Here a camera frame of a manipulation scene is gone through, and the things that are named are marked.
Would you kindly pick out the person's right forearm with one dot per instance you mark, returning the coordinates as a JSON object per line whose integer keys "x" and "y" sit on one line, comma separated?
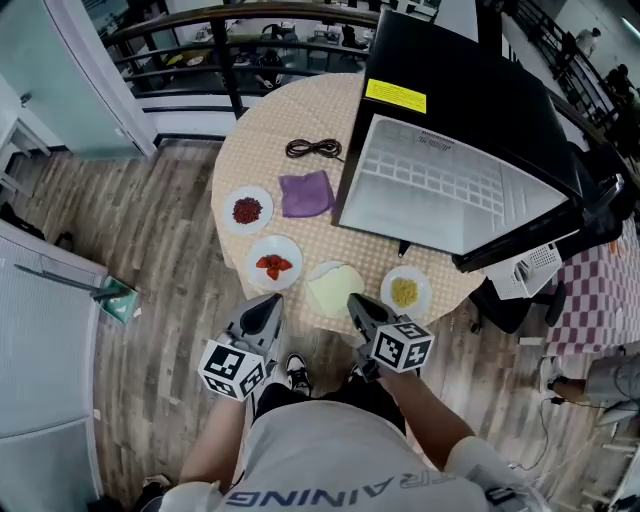
{"x": 425, "y": 415}

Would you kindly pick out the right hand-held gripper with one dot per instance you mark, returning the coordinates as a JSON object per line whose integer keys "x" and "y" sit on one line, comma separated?
{"x": 395, "y": 345}

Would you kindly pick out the black bag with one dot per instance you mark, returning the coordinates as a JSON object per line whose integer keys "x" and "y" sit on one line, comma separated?
{"x": 20, "y": 222}

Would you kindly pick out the black fridge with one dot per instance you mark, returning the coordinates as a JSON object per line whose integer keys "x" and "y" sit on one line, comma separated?
{"x": 465, "y": 100}

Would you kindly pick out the red strawberries food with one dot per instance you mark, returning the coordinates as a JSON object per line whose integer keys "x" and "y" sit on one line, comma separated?
{"x": 273, "y": 264}

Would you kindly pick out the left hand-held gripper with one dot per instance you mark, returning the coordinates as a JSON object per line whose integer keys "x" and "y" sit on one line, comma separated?
{"x": 252, "y": 345}

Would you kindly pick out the person's left forearm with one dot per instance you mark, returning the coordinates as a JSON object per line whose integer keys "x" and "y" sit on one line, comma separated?
{"x": 215, "y": 440}

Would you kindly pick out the beige checkered tablecloth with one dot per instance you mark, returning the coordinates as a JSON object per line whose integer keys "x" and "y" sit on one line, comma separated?
{"x": 300, "y": 110}

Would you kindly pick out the pale yellow food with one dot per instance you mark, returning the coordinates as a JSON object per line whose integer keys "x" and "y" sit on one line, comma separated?
{"x": 332, "y": 292}

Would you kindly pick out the yellow noodle food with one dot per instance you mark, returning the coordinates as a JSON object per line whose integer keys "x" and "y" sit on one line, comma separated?
{"x": 405, "y": 292}

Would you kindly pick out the person's grey printed shirt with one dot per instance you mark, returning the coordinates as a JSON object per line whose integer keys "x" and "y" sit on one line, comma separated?
{"x": 325, "y": 455}

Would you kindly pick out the person's black shorts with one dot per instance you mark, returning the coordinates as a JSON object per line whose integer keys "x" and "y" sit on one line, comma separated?
{"x": 372, "y": 400}

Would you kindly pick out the black straight railing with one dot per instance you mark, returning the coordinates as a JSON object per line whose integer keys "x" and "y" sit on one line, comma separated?
{"x": 560, "y": 45}

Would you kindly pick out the white shelf unit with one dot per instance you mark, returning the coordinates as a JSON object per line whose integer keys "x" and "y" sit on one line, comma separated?
{"x": 15, "y": 135}

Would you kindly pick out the purple cloth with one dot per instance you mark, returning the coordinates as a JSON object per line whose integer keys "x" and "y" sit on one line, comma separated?
{"x": 306, "y": 194}

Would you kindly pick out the red beans food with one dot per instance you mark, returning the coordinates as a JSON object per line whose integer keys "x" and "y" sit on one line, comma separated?
{"x": 247, "y": 210}

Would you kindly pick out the person's black white shoe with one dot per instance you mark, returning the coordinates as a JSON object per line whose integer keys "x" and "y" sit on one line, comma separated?
{"x": 299, "y": 372}

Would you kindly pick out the white cabinet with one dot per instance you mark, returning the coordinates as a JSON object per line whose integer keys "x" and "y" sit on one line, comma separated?
{"x": 45, "y": 360}

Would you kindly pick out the frosted glass door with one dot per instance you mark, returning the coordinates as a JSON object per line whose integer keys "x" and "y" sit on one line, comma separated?
{"x": 65, "y": 75}

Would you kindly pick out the red white checkered cloth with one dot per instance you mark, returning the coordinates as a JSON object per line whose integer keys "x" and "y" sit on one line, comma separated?
{"x": 600, "y": 300}

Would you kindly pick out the black curved railing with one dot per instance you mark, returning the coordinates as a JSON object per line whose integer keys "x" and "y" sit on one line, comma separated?
{"x": 225, "y": 50}

